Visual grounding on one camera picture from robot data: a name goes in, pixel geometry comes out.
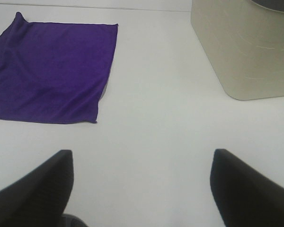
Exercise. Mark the purple microfibre towel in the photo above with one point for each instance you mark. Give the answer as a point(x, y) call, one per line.
point(54, 72)

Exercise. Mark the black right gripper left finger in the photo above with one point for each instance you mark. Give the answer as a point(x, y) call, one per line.
point(39, 198)

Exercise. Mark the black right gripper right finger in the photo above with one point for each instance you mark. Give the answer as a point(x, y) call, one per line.
point(244, 197)

